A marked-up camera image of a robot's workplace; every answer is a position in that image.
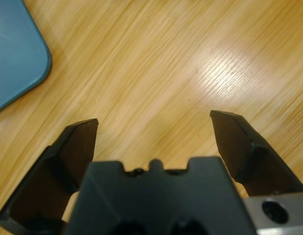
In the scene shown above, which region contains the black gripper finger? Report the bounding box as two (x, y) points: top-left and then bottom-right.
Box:
(0, 118), (100, 231)
(209, 110), (303, 197)

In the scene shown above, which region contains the teal plastic tray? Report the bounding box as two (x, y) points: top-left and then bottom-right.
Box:
(0, 0), (52, 116)

